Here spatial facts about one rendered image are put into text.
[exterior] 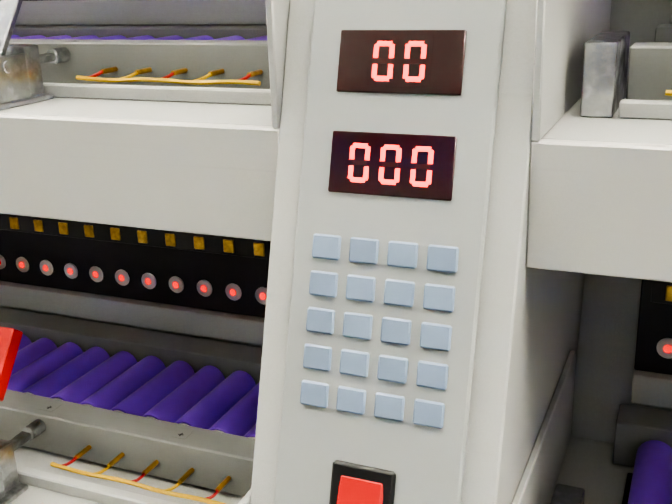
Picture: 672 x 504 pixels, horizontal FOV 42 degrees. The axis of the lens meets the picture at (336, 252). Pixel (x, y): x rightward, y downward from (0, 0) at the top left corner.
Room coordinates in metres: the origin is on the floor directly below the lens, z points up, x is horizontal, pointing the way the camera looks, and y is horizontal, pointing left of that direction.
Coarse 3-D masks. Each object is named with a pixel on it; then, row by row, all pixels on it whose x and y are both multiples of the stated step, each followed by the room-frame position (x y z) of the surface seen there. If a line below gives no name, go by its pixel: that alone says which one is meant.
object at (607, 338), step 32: (640, 0) 0.47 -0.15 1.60; (640, 32) 0.47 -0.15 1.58; (608, 288) 0.47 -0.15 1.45; (640, 288) 0.47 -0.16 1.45; (96, 320) 0.60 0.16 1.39; (608, 320) 0.47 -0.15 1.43; (608, 352) 0.47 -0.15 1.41; (576, 384) 0.48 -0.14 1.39; (608, 384) 0.47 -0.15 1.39; (576, 416) 0.48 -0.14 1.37; (608, 416) 0.47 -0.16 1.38
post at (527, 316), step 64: (512, 0) 0.30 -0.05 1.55; (512, 64) 0.30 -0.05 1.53; (512, 128) 0.30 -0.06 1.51; (512, 192) 0.30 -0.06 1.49; (512, 256) 0.29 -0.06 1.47; (512, 320) 0.29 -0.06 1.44; (576, 320) 0.46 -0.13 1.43; (512, 384) 0.30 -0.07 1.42; (256, 448) 0.33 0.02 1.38; (512, 448) 0.31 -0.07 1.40
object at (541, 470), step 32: (640, 320) 0.44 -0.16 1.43; (640, 352) 0.44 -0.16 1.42; (640, 384) 0.44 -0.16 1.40; (640, 416) 0.43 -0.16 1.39; (544, 448) 0.37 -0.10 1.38; (576, 448) 0.45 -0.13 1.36; (608, 448) 0.45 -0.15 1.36; (640, 448) 0.42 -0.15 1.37; (544, 480) 0.38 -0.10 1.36; (576, 480) 0.42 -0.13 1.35; (608, 480) 0.42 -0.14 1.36; (640, 480) 0.39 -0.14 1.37
